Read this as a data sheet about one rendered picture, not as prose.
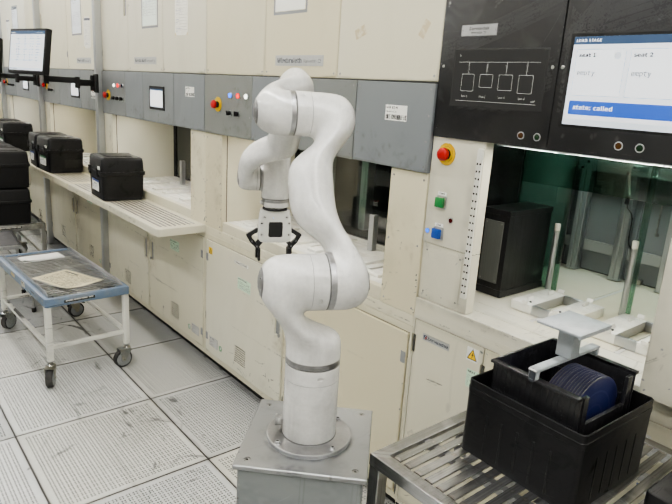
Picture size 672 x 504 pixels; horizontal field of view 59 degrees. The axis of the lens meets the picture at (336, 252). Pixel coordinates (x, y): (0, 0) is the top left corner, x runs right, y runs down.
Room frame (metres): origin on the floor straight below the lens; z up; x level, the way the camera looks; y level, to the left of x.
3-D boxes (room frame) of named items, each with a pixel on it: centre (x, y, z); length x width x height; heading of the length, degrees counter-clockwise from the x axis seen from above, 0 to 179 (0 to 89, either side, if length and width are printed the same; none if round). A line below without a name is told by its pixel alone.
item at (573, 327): (1.16, -0.50, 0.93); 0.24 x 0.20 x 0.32; 129
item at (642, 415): (1.16, -0.50, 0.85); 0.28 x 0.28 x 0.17; 39
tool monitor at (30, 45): (3.93, 1.84, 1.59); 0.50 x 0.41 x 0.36; 130
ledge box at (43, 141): (4.55, 2.16, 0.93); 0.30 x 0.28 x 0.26; 43
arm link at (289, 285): (1.18, 0.07, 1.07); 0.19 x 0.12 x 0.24; 105
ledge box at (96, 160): (3.64, 1.39, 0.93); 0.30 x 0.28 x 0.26; 37
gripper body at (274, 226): (1.77, 0.19, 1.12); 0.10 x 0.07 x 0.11; 105
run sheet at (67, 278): (3.01, 1.42, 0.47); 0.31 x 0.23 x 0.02; 62
